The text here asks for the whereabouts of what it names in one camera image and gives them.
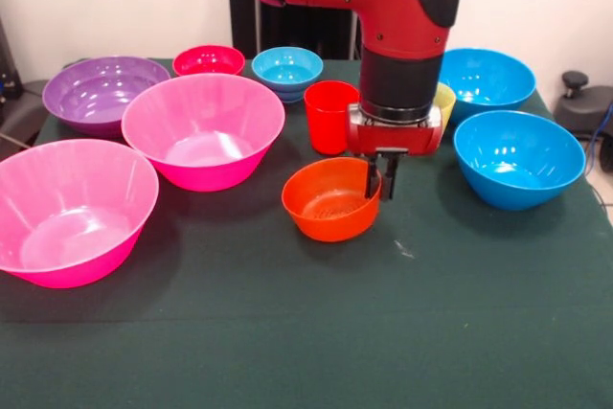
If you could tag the yellow cup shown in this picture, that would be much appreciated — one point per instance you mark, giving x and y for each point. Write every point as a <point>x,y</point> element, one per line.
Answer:
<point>446,105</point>

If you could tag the dark green table cloth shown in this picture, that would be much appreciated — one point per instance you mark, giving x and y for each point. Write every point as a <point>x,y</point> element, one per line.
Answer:
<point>306,308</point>

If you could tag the stack of small blue bowls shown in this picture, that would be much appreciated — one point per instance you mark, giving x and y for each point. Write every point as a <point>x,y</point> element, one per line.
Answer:
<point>287,69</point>

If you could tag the black pedestal foot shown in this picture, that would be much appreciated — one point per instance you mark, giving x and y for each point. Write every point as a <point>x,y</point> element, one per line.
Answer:
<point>589,107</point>
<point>19,112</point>

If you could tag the purple bowl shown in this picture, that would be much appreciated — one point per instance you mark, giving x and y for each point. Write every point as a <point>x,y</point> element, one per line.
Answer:
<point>96,88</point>

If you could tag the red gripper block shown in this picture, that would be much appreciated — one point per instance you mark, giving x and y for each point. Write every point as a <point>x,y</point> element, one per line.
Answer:
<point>392,138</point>

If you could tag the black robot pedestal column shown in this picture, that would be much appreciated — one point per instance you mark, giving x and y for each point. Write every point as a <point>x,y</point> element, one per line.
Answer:
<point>306,33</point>

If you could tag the red cup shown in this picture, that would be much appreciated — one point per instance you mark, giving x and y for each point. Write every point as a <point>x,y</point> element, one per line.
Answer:
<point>325,117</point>

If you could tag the orange bowl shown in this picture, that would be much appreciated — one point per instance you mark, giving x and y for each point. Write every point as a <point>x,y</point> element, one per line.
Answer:
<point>330,222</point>

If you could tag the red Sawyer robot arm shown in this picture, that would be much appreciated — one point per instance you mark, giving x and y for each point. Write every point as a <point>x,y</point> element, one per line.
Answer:
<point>383,6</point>

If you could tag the large pink bowl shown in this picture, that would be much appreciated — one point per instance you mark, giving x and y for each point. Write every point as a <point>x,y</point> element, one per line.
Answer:
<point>72,208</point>
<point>201,126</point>

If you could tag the large blue bowl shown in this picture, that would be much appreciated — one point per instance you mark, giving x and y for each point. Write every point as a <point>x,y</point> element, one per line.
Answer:
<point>517,160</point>
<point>488,78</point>

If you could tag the small crimson bowl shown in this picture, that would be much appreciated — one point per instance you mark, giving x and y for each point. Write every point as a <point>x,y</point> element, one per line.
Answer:
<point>208,59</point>

